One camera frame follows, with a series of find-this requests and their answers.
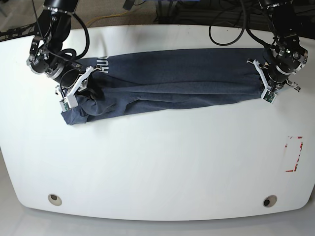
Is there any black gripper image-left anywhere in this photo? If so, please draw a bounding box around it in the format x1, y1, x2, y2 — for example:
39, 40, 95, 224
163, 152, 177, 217
27, 36, 83, 88

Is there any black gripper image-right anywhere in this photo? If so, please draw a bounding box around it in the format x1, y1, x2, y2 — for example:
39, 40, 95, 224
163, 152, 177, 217
263, 35, 308, 85

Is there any dark blue T-shirt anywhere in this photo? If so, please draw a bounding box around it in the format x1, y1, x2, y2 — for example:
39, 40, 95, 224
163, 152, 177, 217
62, 48, 263, 125

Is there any black tripod bar on floor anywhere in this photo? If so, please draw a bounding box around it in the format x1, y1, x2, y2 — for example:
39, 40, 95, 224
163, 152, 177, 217
0, 23, 35, 42

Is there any red tape rectangle marking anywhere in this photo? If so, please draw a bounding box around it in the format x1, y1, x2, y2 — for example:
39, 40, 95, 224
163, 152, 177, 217
283, 136, 303, 173

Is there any black cable on image-right arm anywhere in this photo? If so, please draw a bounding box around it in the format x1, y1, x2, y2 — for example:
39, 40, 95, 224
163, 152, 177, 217
208, 0, 279, 50

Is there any black cable on image-left arm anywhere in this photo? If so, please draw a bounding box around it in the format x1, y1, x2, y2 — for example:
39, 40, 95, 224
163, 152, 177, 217
49, 12, 90, 62

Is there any yellow cable on floor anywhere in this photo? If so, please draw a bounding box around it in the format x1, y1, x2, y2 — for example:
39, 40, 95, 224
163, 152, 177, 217
85, 8, 128, 29

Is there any left table cable grommet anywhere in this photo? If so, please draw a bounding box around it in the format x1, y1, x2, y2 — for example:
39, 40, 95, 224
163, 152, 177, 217
48, 194, 62, 206

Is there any table cable grommet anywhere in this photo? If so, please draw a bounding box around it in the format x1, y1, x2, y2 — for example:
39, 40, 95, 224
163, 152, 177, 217
48, 194, 62, 206
262, 195, 278, 208

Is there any right table cable grommet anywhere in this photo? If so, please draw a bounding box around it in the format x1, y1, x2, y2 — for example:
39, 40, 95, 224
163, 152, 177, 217
262, 195, 278, 208

